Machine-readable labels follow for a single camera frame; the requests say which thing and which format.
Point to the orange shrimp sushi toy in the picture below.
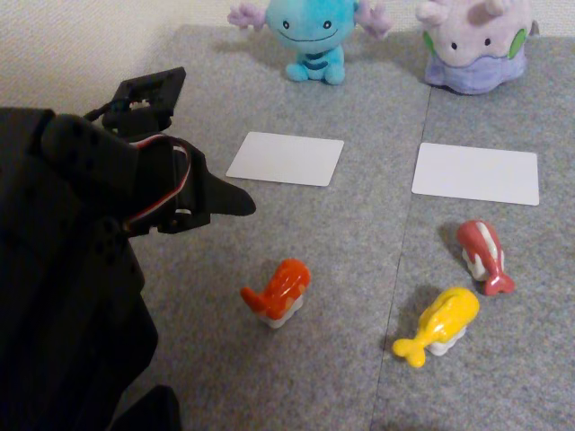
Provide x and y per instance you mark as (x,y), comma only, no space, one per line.
(283,287)

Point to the yellow egg sushi toy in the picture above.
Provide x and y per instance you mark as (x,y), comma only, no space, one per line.
(444,319)

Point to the blue Wooper plush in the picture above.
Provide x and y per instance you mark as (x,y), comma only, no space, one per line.
(310,31)

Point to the red tuna sushi toy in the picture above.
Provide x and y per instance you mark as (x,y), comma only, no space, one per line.
(483,251)

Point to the purple Goomy plush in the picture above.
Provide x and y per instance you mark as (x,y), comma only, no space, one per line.
(476,49)

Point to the white card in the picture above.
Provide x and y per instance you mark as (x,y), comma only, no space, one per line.
(285,159)
(476,175)

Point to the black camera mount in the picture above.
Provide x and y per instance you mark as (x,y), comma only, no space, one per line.
(148,96)

